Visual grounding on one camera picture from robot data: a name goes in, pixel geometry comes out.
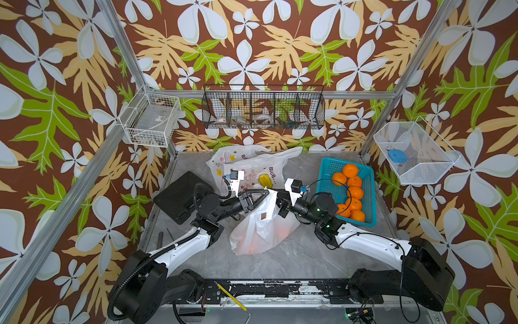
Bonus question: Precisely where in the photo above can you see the black wire basket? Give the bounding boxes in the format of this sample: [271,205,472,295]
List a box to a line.
[201,84,326,130]

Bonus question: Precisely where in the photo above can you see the white printed plastic bag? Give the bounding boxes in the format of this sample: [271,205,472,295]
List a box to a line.
[229,189,300,255]

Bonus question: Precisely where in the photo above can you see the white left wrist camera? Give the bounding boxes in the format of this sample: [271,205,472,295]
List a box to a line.
[224,170,244,197]

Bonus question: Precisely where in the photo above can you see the blue object in basket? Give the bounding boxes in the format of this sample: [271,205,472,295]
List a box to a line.
[388,149,407,165]

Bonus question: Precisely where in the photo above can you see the orange front right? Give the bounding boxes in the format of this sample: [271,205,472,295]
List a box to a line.
[349,209,366,223]

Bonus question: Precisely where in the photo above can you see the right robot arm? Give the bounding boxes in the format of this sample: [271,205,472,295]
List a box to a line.
[276,190,455,311]

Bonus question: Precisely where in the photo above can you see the orange top of pile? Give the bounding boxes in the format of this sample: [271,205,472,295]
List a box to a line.
[342,163,359,178]

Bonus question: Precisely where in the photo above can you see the orange small back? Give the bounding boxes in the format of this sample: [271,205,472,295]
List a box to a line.
[331,172,347,186]

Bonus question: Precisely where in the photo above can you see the orange mid right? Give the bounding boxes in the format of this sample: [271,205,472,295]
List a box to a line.
[345,197,362,211]

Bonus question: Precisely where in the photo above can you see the black plastic tool case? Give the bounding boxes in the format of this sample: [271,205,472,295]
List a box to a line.
[153,171,213,225]

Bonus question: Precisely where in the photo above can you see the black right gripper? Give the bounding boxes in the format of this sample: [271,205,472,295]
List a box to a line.
[268,190,324,228]

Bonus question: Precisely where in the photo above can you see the white wire basket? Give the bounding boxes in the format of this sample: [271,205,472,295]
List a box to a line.
[120,86,182,148]
[374,117,461,186]

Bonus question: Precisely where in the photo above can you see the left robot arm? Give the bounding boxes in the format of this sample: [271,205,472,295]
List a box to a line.
[107,183,271,323]

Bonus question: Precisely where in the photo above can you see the white wire basket left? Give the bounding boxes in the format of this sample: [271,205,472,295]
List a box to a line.
[120,86,182,148]

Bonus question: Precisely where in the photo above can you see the orange front middle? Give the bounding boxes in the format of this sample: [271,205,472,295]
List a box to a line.
[336,203,352,218]

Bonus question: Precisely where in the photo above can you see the aluminium frame post right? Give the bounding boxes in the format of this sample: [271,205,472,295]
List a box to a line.
[360,1,458,155]

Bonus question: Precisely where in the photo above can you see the orange right large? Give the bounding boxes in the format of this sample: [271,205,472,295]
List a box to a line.
[347,175,363,188]

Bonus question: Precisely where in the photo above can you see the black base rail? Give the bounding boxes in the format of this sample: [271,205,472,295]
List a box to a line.
[201,279,357,305]

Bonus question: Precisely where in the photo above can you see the teal plastic basket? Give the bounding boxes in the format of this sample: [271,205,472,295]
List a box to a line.
[316,157,377,227]

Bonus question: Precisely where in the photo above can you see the orange centre pile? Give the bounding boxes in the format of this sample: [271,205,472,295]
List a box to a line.
[348,187,364,200]

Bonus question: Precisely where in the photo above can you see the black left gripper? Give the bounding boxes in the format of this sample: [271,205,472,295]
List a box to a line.
[213,189,265,225]

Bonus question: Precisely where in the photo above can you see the white wire basket right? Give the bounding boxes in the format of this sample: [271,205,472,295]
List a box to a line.
[374,117,461,186]

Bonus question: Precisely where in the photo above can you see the aluminium frame rear bar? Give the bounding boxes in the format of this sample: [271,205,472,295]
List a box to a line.
[155,88,397,101]

